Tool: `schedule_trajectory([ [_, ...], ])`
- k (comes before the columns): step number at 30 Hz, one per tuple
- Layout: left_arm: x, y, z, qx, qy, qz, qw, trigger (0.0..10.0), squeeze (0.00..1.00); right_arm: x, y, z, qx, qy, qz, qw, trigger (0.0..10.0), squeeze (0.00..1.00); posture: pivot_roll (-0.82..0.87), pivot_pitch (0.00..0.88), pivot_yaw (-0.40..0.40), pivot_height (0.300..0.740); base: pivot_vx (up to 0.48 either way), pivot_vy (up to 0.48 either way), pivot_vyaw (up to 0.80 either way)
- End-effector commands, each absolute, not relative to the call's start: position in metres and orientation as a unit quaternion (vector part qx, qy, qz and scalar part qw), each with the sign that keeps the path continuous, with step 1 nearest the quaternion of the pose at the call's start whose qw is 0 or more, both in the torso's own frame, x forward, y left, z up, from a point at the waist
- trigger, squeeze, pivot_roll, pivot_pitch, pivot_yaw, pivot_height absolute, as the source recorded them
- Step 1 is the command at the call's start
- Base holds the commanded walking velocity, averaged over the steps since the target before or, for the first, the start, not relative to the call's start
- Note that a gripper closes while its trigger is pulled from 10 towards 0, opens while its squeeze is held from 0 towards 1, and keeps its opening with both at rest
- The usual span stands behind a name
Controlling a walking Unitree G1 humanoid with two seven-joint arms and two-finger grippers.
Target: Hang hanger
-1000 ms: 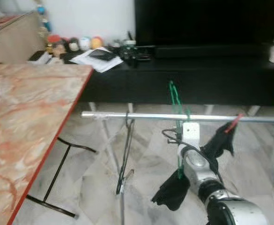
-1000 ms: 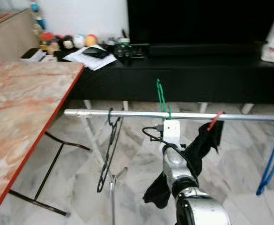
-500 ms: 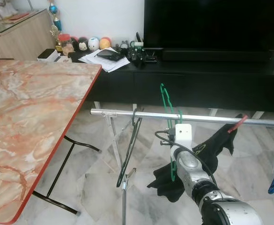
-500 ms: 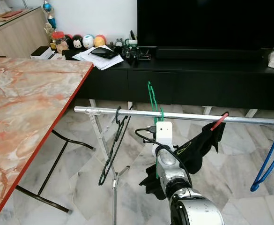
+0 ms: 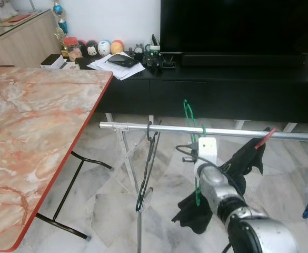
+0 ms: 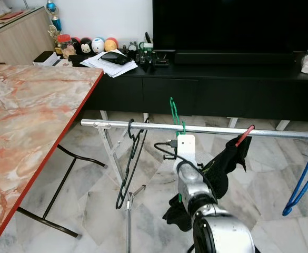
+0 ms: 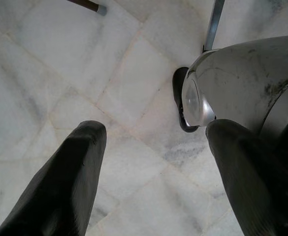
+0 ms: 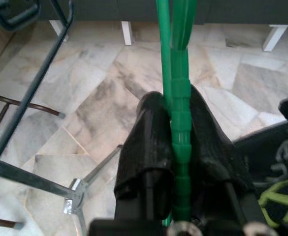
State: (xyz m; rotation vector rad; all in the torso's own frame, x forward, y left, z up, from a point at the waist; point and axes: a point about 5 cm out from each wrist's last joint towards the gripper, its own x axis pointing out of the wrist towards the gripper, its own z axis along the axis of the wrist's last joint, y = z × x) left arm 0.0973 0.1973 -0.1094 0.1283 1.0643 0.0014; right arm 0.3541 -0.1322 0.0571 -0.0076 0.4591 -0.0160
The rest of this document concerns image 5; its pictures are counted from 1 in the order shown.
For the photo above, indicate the black wallet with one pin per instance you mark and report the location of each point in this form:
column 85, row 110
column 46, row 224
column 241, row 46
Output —
column 121, row 59

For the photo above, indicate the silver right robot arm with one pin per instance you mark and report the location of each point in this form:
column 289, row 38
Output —
column 248, row 226

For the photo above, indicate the blue and gold trophy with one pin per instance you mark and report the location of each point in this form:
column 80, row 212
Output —
column 60, row 18

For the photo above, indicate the red plastic hanger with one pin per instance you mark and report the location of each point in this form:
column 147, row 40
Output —
column 264, row 139

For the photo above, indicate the black flat television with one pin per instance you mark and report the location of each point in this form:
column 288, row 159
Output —
column 238, row 26

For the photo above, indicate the orange round plush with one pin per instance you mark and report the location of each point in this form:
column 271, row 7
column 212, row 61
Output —
column 117, row 47

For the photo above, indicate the black soundbar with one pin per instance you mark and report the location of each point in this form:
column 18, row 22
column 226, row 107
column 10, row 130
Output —
column 238, row 59

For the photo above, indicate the silver metal clothes rack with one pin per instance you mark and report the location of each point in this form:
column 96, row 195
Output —
column 232, row 132

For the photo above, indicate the dark thin hanger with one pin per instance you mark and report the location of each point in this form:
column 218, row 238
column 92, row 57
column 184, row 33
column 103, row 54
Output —
column 139, row 205

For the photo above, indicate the white round plush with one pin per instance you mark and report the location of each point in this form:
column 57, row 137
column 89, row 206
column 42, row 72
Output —
column 104, row 47

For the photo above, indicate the white paper stack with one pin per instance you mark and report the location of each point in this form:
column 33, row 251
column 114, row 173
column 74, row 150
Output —
column 119, row 73

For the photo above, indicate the black TV cabinet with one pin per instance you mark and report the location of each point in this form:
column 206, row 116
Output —
column 206, row 95

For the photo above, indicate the red lidded jar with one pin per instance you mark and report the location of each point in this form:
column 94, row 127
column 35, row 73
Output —
column 72, row 47

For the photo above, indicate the light wooden sideboard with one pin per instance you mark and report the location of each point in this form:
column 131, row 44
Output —
column 17, row 45

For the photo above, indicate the marble top folding table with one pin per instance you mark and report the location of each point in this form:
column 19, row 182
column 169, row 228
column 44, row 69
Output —
column 27, row 147

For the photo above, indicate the green plastic hanger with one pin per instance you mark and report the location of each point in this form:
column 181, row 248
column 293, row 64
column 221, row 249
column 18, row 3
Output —
column 187, row 113

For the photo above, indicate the black desk organizer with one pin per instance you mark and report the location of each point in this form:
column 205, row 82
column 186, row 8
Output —
column 161, row 60

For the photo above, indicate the black T-shirt with logo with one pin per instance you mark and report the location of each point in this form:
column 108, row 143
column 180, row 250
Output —
column 243, row 163

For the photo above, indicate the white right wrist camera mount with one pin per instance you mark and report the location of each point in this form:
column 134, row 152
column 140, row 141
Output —
column 207, row 150

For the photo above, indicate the white box with black lid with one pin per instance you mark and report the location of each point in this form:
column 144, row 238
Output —
column 52, row 60

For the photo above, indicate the black mouse plush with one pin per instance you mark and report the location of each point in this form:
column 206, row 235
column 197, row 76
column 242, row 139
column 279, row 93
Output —
column 91, row 49

